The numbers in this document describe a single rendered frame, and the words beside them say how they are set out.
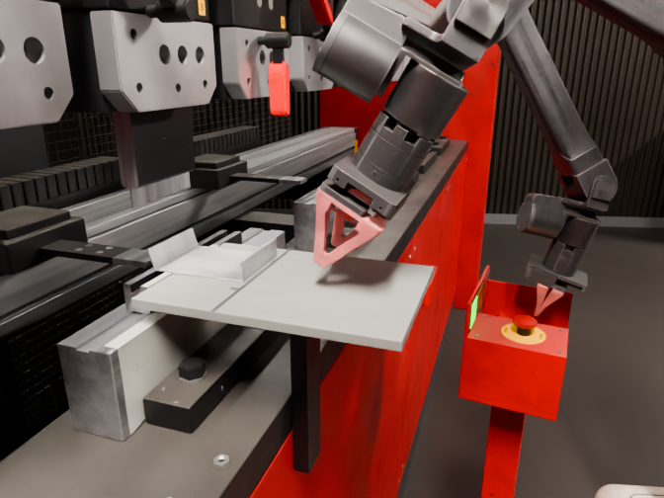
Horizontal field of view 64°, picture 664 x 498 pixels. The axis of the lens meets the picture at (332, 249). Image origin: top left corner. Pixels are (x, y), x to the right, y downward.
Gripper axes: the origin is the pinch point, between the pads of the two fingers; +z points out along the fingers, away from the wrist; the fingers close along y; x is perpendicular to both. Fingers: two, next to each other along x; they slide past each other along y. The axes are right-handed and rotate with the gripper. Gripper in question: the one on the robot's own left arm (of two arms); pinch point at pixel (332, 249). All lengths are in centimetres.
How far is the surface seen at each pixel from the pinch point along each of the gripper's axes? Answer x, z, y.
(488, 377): 30.6, 19.5, -33.7
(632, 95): 87, -47, -407
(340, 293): 3.3, 2.1, 2.8
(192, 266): -12.0, 10.8, 1.3
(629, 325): 122, 49, -221
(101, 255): -22.0, 16.2, 2.1
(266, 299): -2.1, 5.3, 6.4
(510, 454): 45, 34, -40
